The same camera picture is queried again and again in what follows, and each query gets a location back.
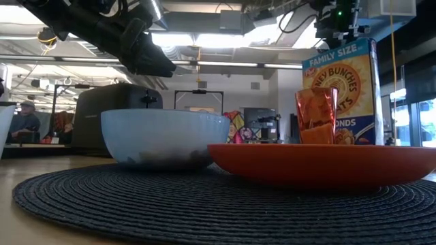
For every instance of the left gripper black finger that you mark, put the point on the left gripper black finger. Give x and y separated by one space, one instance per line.
156 63

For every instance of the honey bunches cereal box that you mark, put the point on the honey bunches cereal box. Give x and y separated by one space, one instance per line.
354 85

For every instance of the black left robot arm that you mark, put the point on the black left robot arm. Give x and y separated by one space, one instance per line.
75 17

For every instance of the black toaster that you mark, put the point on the black toaster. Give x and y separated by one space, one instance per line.
112 98

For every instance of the long ceiling light strip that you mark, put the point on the long ceiling light strip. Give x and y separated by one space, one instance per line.
225 64

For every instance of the light blue bowl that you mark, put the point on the light blue bowl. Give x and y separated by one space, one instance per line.
160 136

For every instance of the orange glass tumbler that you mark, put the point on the orange glass tumbler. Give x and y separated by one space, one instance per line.
315 115

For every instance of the colourful patterned bag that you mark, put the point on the colourful patterned bag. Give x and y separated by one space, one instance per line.
236 127

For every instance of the black machine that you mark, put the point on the black machine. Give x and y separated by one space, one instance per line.
264 119

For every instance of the person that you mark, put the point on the person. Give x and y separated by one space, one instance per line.
25 122

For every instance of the orange plate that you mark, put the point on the orange plate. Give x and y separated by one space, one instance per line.
320 163

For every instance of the white rectangular dish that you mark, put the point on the white rectangular dish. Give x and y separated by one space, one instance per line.
5 126

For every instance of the dark round woven placemat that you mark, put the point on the dark round woven placemat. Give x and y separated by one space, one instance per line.
204 211

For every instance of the silver air duct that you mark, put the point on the silver air duct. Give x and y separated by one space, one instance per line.
156 8

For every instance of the black metal frame stand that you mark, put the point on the black metal frame stand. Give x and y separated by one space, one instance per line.
199 92

